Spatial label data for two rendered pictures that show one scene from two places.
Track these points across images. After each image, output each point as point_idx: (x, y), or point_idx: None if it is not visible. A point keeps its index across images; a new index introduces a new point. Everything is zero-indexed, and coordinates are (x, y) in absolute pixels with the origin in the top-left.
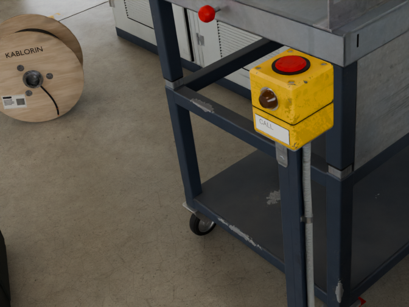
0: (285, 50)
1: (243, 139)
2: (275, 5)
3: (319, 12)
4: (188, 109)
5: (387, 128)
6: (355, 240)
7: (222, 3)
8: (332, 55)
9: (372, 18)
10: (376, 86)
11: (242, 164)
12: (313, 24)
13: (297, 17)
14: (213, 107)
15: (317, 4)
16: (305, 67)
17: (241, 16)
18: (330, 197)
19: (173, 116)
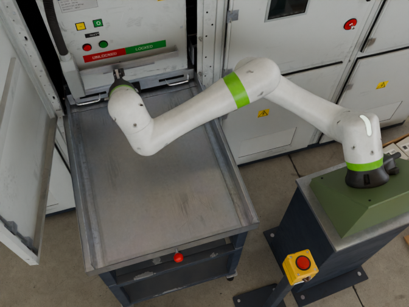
0: (55, 190)
1: (179, 268)
2: (209, 229)
3: (230, 217)
4: (132, 282)
5: None
6: (206, 243)
7: (179, 247)
8: (251, 228)
9: (252, 204)
10: None
11: None
12: (242, 226)
13: (229, 228)
14: (150, 271)
15: (221, 214)
16: (308, 259)
17: (193, 243)
18: (236, 253)
19: (116, 291)
